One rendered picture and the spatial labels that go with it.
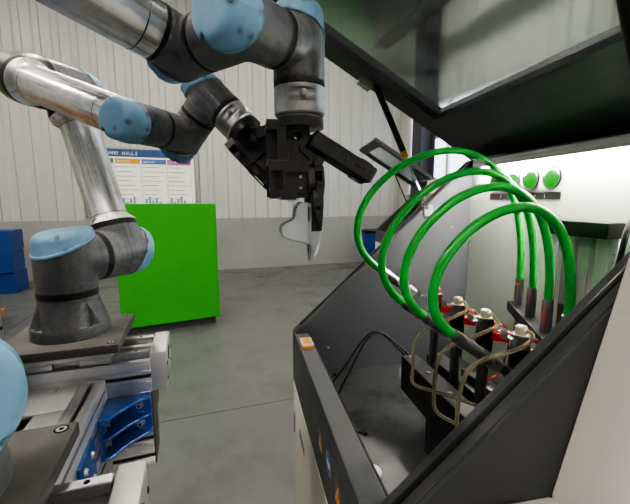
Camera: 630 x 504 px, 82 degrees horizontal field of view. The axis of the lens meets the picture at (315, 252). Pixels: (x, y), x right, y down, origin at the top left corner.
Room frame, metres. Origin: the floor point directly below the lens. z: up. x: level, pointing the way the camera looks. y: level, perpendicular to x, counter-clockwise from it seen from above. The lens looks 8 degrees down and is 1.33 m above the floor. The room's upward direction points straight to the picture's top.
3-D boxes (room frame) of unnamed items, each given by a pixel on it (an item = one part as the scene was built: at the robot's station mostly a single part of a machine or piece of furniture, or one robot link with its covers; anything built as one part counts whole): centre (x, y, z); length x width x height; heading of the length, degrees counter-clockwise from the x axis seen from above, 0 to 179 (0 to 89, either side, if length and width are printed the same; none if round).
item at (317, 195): (0.54, 0.00, 1.33); 0.05 x 0.02 x 0.09; 11
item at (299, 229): (0.55, 0.02, 1.28); 0.06 x 0.03 x 0.09; 101
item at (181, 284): (3.97, 1.66, 0.65); 0.95 x 0.86 x 1.30; 117
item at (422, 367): (0.62, -0.28, 0.91); 0.34 x 0.10 x 0.15; 11
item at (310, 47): (0.56, 0.03, 1.55); 0.09 x 0.08 x 0.11; 143
